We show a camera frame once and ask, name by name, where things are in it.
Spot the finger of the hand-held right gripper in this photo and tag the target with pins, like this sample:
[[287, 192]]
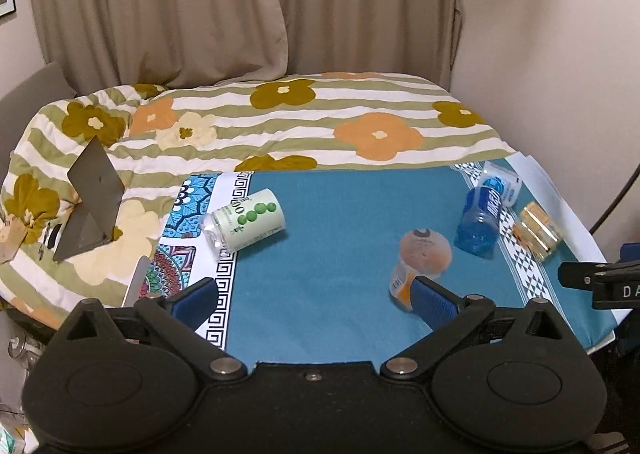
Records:
[[577, 275]]

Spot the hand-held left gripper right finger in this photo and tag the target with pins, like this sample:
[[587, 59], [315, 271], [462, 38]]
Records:
[[432, 303]]

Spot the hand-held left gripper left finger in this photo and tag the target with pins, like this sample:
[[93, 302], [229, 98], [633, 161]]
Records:
[[196, 298]]

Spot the grey flat panel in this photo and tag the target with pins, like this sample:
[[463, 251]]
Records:
[[136, 284]]

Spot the blue plastic bottle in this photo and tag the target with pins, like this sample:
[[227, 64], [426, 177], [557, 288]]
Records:
[[477, 224]]

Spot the green dotted white bottle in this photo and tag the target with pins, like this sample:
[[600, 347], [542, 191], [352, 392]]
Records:
[[250, 224]]

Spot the teal patterned tablecloth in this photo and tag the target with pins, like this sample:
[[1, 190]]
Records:
[[325, 244]]

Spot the grey folding stand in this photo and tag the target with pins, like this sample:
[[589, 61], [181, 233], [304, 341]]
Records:
[[95, 184]]

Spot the clear glass object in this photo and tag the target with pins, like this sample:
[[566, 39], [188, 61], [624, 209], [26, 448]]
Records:
[[22, 351]]

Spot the small wooden tag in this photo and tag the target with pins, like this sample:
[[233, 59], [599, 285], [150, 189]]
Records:
[[10, 239]]

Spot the floral striped blanket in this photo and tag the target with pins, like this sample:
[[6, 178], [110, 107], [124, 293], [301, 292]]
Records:
[[300, 124]]

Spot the grey headboard panel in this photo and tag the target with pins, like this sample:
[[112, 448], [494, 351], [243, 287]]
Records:
[[35, 94]]

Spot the beige curtain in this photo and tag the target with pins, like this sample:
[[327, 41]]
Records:
[[150, 9]]

